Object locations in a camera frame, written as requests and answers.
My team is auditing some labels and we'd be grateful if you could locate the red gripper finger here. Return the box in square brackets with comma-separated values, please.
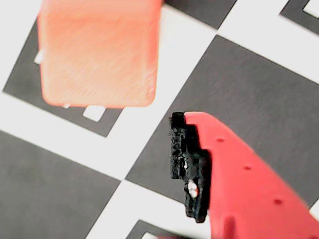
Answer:
[168, 111, 319, 239]

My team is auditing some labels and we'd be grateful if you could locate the orange cube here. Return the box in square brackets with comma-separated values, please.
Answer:
[37, 0, 161, 109]

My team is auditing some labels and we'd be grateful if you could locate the black white marker board mat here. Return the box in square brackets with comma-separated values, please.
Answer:
[0, 0, 319, 239]

